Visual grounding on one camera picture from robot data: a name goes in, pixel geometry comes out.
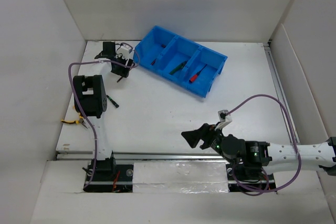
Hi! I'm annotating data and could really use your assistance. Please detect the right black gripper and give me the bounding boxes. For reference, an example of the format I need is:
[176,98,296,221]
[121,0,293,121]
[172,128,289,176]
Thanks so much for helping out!
[181,121,224,156]

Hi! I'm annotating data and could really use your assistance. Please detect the red-handled screwdriver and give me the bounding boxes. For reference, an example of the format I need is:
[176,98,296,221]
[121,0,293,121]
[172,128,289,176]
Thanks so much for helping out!
[189,65,207,83]

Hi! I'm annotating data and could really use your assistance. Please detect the green-handled cutting pliers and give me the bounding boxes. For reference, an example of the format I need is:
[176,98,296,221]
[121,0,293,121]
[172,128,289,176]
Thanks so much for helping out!
[170,61,187,75]

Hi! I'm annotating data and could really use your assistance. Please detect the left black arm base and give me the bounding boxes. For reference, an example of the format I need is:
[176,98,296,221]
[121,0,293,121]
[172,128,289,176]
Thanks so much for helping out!
[82,157,134,193]

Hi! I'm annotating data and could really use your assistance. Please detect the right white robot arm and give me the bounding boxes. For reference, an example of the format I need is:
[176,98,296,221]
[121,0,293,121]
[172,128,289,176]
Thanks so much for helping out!
[181,122,335,178]

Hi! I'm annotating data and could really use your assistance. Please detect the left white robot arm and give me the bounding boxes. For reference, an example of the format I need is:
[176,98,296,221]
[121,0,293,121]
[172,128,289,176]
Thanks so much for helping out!
[68,41,137,180]

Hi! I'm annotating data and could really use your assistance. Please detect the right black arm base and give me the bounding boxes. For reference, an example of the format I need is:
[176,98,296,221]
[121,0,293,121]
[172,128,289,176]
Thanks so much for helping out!
[226,164,267,193]

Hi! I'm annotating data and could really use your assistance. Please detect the blue three-compartment plastic bin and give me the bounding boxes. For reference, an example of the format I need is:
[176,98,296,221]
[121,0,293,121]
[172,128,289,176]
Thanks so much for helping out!
[133,26,228,98]

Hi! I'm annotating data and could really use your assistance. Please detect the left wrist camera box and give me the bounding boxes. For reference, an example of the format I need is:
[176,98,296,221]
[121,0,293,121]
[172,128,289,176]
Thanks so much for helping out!
[116,45,133,59]

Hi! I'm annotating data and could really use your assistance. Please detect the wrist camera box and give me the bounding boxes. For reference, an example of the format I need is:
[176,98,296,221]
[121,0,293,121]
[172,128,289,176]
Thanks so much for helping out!
[116,45,133,59]
[216,110,232,130]

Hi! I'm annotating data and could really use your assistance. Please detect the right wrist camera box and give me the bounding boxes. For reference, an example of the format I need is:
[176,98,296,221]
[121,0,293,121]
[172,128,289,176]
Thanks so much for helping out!
[216,110,232,130]

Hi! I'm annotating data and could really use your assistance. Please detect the yellow-handled needle-nose pliers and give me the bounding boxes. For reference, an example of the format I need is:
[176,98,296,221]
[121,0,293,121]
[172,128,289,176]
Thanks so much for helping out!
[61,113,88,129]

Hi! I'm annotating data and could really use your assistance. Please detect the aluminium side rail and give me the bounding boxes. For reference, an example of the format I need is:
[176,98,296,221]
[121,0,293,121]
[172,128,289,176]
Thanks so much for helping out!
[263,43,300,144]

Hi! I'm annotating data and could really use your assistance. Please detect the aluminium front rail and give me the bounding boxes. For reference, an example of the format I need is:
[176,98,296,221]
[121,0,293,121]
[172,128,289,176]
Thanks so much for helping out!
[56,152,224,162]

